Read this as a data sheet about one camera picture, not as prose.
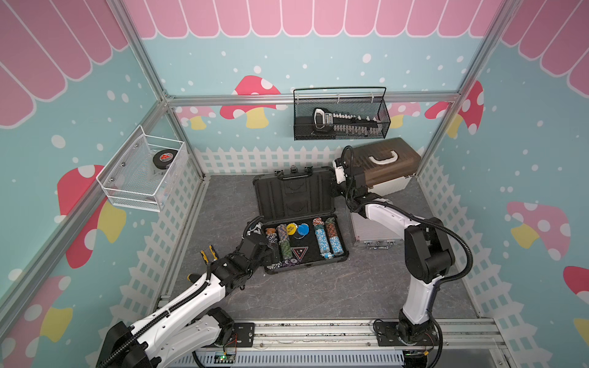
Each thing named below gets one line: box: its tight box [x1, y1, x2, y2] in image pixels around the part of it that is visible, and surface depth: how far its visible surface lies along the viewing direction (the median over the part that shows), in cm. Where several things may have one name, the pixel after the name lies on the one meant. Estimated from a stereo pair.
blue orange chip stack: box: [276, 223, 293, 260], surface depth 93 cm
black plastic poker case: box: [253, 164, 350, 274], surface depth 94 cm
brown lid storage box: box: [352, 137, 422, 197], surface depth 101 cm
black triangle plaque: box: [289, 246, 310, 263], surface depth 91 cm
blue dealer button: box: [296, 222, 310, 237], surface depth 99 cm
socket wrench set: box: [312, 108, 384, 136], surface depth 91 cm
